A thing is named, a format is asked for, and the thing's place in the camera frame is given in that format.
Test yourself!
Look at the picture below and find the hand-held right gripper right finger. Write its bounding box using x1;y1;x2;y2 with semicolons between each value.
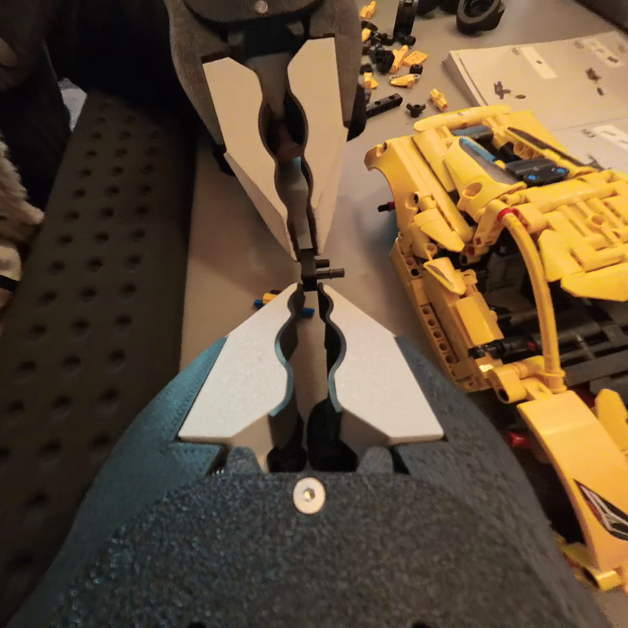
309;285;445;472

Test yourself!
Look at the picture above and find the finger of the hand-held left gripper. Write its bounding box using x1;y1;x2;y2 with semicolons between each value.
287;37;348;252
201;55;302;263

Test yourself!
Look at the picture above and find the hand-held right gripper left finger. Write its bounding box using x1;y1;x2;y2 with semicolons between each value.
178;283;307;469

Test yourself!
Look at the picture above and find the yellow and black brick subassembly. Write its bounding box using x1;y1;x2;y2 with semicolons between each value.
253;288;316;316

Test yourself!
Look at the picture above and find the black brick connector with pins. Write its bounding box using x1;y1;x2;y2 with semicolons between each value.
298;248;345;293

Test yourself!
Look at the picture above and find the black brick beam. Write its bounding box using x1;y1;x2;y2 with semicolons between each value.
365;93;404;118

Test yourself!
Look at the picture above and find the pile of small brick parts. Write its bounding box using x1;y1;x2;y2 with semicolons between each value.
359;0;428;90

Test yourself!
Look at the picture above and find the black dimpled foam mat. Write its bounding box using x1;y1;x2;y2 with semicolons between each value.
0;91;199;614

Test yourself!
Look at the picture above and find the open instruction booklet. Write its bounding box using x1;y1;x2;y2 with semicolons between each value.
444;29;628;172

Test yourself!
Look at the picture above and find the yellow toy brick car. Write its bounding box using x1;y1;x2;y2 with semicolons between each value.
364;104;628;592

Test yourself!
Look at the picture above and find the yellow brick panel piece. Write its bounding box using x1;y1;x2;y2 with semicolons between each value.
557;537;625;593

